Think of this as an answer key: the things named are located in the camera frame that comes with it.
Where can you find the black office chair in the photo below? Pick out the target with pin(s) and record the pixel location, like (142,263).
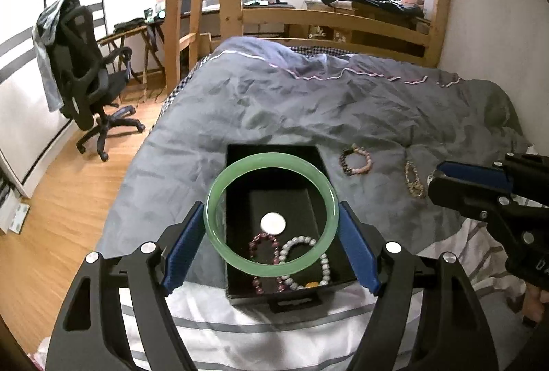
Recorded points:
(83,66)

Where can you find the white sliding wardrobe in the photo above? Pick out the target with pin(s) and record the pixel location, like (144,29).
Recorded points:
(25,10)

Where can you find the white striped blanket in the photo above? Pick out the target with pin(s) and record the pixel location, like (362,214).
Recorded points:
(278,332)

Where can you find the grey duvet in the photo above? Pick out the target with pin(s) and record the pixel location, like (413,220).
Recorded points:
(257,105)

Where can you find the person's right hand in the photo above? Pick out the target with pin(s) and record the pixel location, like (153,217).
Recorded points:
(532,306)

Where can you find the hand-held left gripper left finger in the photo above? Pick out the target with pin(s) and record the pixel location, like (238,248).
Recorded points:
(184,251)

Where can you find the green jade bangle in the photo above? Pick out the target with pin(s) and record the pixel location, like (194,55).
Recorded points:
(270,160)

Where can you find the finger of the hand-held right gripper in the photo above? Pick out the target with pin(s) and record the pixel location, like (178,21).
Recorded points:
(459,195)
(472,176)

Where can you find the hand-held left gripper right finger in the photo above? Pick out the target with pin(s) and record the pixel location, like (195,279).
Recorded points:
(358,251)

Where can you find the wooden folding table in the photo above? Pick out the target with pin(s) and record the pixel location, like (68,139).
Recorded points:
(124,34)

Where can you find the white round disc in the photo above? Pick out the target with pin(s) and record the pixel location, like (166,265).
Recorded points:
(273,224)

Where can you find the wooden bunk bed frame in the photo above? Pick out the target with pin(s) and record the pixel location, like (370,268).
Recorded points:
(229,10)

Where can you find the grey garment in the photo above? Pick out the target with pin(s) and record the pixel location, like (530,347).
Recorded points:
(49,36)

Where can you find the black bag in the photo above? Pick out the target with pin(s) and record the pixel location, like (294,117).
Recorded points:
(128,24)

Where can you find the black jewelry box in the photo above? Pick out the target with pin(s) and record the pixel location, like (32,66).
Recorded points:
(274,199)

